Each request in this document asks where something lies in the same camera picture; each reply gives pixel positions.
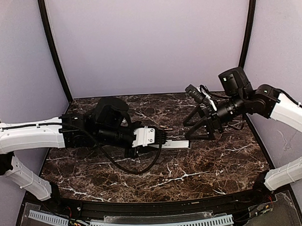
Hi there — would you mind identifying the white remote control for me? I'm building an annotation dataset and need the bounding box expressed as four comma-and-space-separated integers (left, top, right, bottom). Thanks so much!
162, 140, 191, 149

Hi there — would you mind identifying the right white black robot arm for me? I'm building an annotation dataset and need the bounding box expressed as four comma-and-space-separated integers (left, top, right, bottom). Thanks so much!
182, 67, 302, 193

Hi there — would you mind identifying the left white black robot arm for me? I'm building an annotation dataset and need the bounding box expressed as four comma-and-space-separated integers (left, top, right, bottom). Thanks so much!
0, 97, 167, 202

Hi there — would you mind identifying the left black camera cable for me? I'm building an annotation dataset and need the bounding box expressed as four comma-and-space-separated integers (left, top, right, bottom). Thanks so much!
79, 112, 164, 177

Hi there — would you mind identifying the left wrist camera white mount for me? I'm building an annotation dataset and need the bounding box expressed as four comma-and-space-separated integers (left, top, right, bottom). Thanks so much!
132, 126, 156, 147

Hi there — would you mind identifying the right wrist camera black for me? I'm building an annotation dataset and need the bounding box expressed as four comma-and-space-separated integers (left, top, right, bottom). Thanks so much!
185, 84, 217, 111

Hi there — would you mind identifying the black front rail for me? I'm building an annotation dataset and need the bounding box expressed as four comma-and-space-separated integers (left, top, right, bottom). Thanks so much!
24, 190, 277, 219

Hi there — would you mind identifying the right black frame post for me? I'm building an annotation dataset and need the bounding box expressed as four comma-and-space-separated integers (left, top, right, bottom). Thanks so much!
238, 0, 257, 68

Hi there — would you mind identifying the black frame post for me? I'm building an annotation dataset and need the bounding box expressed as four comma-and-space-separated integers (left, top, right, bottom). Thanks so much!
37, 0, 73, 104
238, 0, 257, 68

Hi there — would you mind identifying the white slotted cable duct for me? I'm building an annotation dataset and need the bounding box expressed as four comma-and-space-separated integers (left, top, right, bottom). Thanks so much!
28, 210, 234, 226

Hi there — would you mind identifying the left black frame post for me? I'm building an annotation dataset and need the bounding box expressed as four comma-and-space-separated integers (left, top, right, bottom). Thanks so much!
37, 0, 73, 104

